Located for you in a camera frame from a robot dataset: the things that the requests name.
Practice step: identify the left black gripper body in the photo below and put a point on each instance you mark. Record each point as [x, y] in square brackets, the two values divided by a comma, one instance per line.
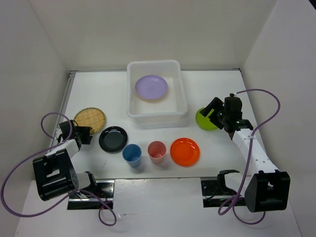
[76, 134]

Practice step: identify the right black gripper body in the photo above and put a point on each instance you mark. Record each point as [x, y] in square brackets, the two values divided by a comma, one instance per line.
[223, 115]

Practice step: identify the green round plate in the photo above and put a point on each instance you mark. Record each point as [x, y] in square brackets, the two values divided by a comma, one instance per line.
[204, 122]

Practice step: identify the yellow woven pattern plate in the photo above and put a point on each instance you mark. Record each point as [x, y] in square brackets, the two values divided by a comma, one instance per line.
[91, 117]

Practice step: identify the purple round plate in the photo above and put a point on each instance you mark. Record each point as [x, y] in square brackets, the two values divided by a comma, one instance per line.
[151, 87]

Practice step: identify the beige round plate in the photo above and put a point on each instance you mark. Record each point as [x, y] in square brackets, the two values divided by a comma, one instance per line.
[165, 95]

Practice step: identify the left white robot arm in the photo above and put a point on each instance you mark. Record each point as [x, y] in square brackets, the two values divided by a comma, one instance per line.
[54, 172]

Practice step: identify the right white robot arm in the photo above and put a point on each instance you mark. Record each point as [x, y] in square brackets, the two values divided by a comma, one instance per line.
[262, 185]

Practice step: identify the white plastic bin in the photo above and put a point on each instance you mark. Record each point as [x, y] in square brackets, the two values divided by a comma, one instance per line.
[163, 113]

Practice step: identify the black round plate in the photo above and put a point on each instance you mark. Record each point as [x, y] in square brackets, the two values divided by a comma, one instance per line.
[113, 139]

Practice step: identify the orange round plate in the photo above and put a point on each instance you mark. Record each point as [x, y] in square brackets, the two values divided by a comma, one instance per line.
[184, 152]

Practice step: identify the blue plastic cup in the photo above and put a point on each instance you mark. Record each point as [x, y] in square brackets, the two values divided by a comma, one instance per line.
[132, 155]

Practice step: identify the pink plastic cup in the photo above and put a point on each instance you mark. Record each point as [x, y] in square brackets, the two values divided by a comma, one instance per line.
[156, 151]

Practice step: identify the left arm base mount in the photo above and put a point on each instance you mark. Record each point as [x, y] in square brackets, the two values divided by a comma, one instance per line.
[104, 190]

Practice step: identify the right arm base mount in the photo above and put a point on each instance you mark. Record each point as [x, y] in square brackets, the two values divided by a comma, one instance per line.
[212, 194]

